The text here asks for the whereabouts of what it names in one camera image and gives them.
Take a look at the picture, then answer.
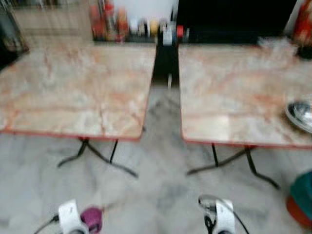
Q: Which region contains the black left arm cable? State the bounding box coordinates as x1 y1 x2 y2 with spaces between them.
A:
33 214 60 234

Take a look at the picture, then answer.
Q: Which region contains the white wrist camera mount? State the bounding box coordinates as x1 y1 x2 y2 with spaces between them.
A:
58 198 90 234
213 198 237 234

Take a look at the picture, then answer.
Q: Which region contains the white mug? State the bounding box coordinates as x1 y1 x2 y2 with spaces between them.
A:
161 25 174 46

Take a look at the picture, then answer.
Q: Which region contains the purple cup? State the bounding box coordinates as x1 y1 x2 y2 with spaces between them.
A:
80 206 104 234

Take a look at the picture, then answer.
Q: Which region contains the large red bottle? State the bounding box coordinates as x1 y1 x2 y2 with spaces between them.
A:
292 0 312 45

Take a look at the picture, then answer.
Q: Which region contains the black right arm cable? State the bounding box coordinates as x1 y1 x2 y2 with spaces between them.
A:
198 194 250 234

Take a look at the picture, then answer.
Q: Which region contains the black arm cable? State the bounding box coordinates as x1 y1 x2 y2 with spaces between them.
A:
198 194 250 234
33 214 60 234

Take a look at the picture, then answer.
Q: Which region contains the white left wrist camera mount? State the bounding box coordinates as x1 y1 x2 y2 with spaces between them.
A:
58 198 90 234

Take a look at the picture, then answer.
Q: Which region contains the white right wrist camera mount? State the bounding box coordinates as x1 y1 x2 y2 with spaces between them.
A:
213 198 237 234

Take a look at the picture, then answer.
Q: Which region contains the marble table with black legs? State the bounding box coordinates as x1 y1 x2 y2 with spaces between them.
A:
178 43 312 190
0 38 157 179

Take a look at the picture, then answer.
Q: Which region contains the steel bowl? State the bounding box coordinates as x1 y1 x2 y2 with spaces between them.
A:
285 99 312 134

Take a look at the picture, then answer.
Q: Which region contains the rack of red sauce bottles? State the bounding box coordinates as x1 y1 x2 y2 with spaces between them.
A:
89 0 130 42

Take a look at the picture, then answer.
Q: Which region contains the teal and orange stool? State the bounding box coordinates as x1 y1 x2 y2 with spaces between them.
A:
286 170 312 229

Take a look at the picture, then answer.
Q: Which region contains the yellow condiment jar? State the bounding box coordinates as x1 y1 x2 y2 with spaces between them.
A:
148 19 160 38

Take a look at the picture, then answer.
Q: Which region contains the clear plastic bag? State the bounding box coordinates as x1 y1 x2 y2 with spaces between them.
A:
257 36 299 52

